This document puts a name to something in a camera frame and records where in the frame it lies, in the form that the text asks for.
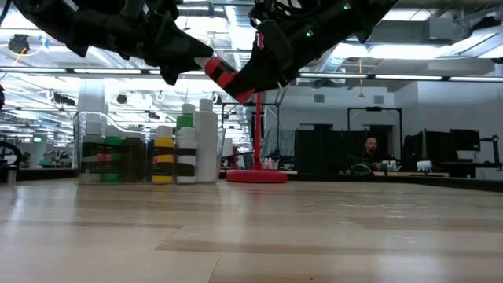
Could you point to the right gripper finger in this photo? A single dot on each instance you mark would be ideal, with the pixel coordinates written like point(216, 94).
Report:
point(263, 80)
point(277, 43)

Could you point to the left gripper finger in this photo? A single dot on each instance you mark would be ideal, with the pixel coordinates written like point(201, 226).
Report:
point(173, 74)
point(181, 43)

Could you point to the red paint bottle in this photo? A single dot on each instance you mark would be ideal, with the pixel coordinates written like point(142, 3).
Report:
point(220, 70)

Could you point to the large green paint bottle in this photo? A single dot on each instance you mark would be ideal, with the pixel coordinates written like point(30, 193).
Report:
point(185, 120)

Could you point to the tall white bottle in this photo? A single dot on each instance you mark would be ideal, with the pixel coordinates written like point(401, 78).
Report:
point(206, 149)

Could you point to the yellow paint bottle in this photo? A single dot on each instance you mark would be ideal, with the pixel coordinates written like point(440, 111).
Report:
point(163, 157)

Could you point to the blue paint bottle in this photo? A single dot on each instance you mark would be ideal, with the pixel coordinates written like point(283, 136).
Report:
point(149, 161)

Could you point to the brown paint bottle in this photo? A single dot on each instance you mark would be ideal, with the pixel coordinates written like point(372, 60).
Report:
point(134, 161)

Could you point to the small green paint bottle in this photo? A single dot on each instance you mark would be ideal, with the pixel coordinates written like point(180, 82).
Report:
point(114, 173)

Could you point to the grey paint bottle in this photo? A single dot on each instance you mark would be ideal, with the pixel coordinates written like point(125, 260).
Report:
point(92, 157)

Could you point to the clear plastic bin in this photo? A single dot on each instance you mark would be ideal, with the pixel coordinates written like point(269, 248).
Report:
point(78, 157)

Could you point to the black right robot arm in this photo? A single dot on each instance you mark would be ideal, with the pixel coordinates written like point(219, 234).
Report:
point(373, 15)

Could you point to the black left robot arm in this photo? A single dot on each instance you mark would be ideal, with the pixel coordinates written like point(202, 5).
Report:
point(47, 19)

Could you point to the long ceiling light strip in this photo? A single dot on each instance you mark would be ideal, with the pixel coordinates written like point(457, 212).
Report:
point(106, 71)

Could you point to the teal tarp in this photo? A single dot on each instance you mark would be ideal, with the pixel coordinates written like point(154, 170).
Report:
point(279, 141)

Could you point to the white pillar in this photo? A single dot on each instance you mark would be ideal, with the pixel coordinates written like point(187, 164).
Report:
point(92, 98)

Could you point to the black partition panels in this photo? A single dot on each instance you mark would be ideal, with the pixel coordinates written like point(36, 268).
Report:
point(330, 149)

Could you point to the person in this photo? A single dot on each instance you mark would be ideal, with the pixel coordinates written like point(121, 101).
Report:
point(371, 151)

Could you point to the black rounded object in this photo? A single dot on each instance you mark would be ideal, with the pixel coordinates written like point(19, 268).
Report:
point(361, 170)

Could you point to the black wheel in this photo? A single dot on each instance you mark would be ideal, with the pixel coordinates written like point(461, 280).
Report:
point(9, 151)

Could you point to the small white device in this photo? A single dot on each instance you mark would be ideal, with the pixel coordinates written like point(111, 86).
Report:
point(424, 165)

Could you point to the dark background monitor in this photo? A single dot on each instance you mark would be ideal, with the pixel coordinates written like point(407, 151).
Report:
point(465, 139)

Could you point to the silver ventilation duct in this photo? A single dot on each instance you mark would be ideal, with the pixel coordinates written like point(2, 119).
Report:
point(330, 63)

